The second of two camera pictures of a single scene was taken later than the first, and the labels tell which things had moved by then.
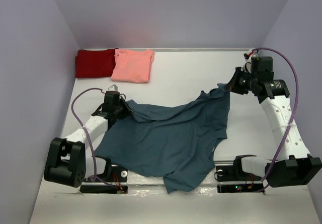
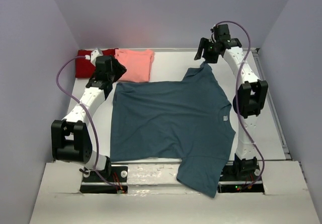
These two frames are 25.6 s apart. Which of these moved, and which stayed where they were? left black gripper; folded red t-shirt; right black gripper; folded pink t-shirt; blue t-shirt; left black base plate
Moved: blue t-shirt; left black gripper; right black gripper
Stayed: left black base plate; folded pink t-shirt; folded red t-shirt
